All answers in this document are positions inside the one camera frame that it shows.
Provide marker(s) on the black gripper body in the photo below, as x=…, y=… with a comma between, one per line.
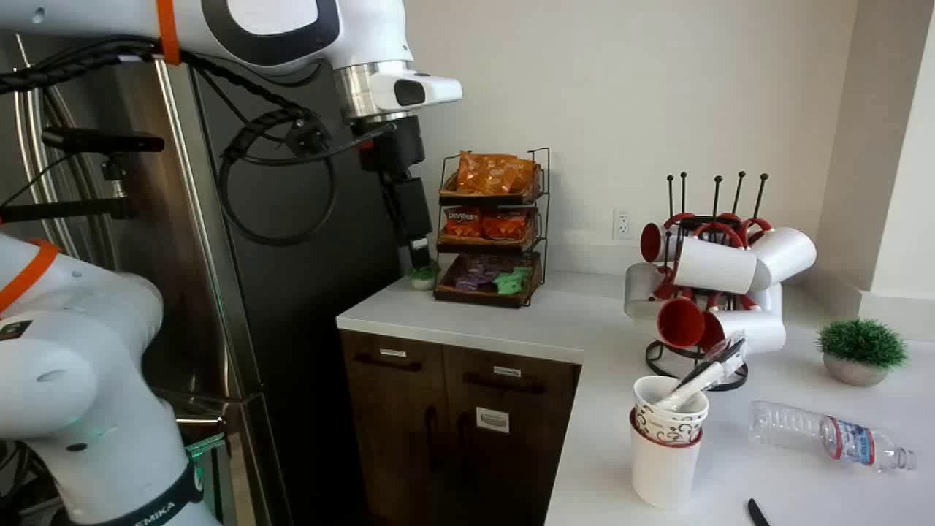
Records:
x=409, y=208

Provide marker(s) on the black spoon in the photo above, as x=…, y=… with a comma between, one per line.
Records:
x=759, y=512

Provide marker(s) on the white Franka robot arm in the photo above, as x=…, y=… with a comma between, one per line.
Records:
x=60, y=391

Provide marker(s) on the patterned white inner cup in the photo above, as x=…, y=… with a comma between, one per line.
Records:
x=671, y=423

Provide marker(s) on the white utensil in cup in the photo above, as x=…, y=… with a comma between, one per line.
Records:
x=693, y=387

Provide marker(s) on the black utensil in cup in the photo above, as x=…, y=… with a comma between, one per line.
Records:
x=719, y=355

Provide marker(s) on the small green potted plant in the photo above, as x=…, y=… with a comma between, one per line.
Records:
x=426, y=279
x=864, y=347

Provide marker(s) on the purple snack packets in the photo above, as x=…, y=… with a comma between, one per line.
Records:
x=474, y=273

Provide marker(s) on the red orange snack bag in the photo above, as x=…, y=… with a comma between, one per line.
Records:
x=487, y=226

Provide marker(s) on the green snack packets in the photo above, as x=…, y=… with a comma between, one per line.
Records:
x=512, y=283

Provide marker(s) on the orange chip bag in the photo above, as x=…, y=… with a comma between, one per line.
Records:
x=496, y=173

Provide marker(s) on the dark tall panel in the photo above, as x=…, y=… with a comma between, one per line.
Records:
x=303, y=293

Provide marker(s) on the three tier basket rack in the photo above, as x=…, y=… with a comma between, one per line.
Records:
x=541, y=235

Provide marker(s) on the white cabinet label sticker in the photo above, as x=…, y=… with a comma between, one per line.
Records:
x=491, y=420

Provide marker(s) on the dark wooden cabinet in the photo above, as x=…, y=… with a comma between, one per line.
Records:
x=440, y=439

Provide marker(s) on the silver metal pole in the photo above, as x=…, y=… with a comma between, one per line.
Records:
x=199, y=243

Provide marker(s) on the clear plastic water bottle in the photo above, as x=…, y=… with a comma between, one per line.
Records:
x=827, y=436

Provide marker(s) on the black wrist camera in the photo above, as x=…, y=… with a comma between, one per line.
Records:
x=395, y=147

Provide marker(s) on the white wall outlet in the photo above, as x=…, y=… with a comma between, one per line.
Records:
x=624, y=224

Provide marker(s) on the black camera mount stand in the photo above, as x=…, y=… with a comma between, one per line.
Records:
x=97, y=141

